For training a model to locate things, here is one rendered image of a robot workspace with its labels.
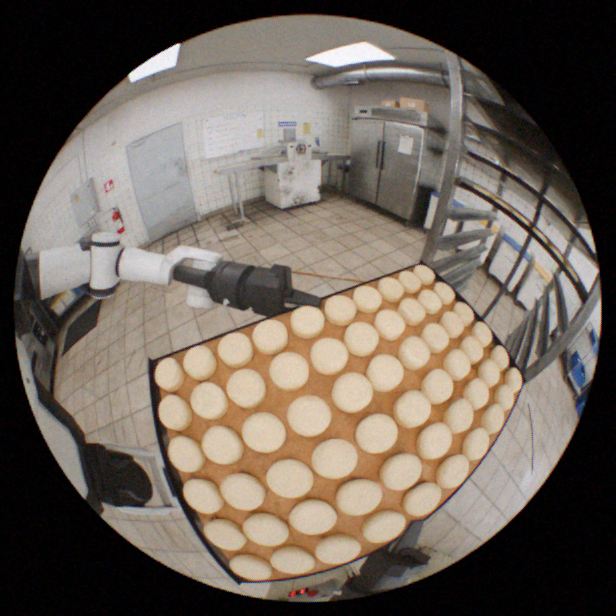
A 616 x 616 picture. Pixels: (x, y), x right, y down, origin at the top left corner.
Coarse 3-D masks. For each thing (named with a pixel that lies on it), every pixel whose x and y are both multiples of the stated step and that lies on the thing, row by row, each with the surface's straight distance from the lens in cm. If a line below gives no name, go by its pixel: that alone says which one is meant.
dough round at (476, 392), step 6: (468, 384) 35; (474, 384) 35; (480, 384) 36; (468, 390) 34; (474, 390) 34; (480, 390) 35; (486, 390) 37; (468, 396) 34; (474, 396) 34; (480, 396) 35; (486, 396) 36; (474, 402) 34; (480, 402) 35; (486, 402) 36; (474, 408) 35
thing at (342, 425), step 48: (432, 288) 46; (288, 336) 31; (336, 336) 31; (192, 384) 31; (192, 432) 30; (240, 432) 27; (288, 432) 26; (336, 432) 26; (336, 480) 26; (432, 480) 31; (336, 528) 28; (288, 576) 33
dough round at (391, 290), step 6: (384, 282) 38; (390, 282) 39; (396, 282) 40; (378, 288) 38; (384, 288) 37; (390, 288) 38; (396, 288) 38; (402, 288) 39; (384, 294) 37; (390, 294) 37; (396, 294) 37; (402, 294) 38; (390, 300) 37; (396, 300) 38
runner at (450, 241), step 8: (464, 232) 74; (472, 232) 83; (480, 232) 94; (488, 232) 110; (440, 240) 58; (448, 240) 63; (456, 240) 69; (464, 240) 74; (472, 240) 80; (440, 248) 57; (448, 248) 60
